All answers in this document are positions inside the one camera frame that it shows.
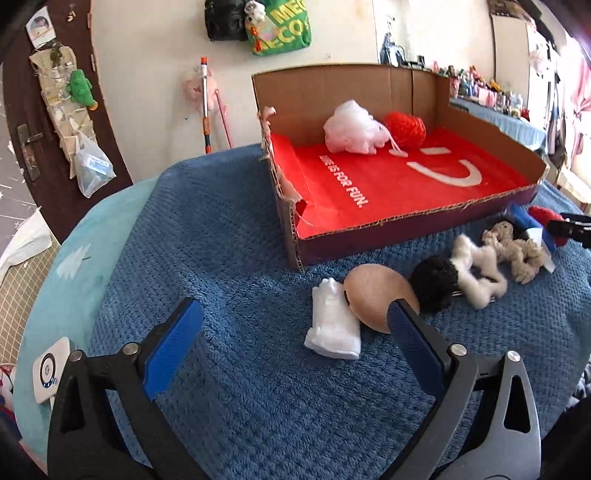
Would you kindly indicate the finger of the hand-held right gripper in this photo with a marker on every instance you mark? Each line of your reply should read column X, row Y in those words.
column 575, row 228

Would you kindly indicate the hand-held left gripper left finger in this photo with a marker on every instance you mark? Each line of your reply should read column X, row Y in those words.
column 173, row 346

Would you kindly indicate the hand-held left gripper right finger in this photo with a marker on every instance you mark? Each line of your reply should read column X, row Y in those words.
column 415, row 346

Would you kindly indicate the red knitted piece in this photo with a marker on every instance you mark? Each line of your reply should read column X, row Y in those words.
column 545, row 216

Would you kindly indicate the blue sponge with white label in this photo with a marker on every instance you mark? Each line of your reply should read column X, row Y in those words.
column 524, row 219

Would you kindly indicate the beige crochet scrunchie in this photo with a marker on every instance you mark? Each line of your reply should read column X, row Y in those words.
column 521, row 251

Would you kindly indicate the black mesh pouf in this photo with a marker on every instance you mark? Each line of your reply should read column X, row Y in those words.
column 434, row 284

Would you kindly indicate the beige oval sponge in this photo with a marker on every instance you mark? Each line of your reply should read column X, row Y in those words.
column 369, row 295

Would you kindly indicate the white fluffy star scrunchie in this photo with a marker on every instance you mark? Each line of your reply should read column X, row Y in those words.
column 480, row 270

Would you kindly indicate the cardboard box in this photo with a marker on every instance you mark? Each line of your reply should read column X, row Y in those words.
column 341, row 87

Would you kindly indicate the blue textured blanket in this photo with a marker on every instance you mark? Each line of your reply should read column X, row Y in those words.
column 240, row 300

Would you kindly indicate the table with blue cloth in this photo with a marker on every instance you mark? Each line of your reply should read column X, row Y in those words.
column 512, row 122

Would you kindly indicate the teal bed sheet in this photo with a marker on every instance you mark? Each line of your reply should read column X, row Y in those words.
column 92, row 249

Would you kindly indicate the white square device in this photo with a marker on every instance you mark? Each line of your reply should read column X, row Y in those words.
column 48, row 369

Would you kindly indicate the pink curtain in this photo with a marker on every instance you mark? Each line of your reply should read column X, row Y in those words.
column 581, row 87

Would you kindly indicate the red paper liner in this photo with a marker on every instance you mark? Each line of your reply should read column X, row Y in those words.
column 392, row 184

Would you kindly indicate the row of bottles and trinkets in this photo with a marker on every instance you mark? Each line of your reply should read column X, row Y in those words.
column 480, row 87

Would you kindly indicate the white paper sheet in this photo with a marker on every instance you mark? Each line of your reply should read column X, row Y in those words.
column 23, row 240

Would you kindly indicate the red mesh bath pouf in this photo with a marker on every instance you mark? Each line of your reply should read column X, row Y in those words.
column 408, row 128

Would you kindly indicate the clear plastic bag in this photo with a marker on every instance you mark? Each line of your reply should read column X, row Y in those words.
column 94, row 168

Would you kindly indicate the white wardrobe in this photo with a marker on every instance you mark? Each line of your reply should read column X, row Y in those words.
column 510, row 41

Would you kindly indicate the white mesh bath pouf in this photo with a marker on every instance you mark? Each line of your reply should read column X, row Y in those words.
column 351, row 127

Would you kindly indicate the thin pink stick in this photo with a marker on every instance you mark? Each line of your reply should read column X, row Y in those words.
column 224, row 120

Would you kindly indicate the orange and white stick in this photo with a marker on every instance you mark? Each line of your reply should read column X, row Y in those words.
column 204, row 106

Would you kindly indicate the beige hanging organizer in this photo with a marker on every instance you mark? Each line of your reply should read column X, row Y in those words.
column 53, row 101

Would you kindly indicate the green plush toy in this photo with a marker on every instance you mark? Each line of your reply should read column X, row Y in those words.
column 81, row 87

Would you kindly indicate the dark wooden door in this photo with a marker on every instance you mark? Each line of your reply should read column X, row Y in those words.
column 14, row 92

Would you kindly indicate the black backpack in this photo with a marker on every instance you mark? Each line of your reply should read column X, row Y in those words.
column 226, row 18

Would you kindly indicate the green tote bag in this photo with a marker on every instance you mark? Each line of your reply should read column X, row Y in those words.
column 286, row 27

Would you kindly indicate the small photo card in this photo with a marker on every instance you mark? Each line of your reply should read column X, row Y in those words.
column 41, row 25

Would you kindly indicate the pink plush wall toy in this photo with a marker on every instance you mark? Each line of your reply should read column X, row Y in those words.
column 193, row 90

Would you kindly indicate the wall mirror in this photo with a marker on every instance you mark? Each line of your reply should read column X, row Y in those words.
column 392, row 32

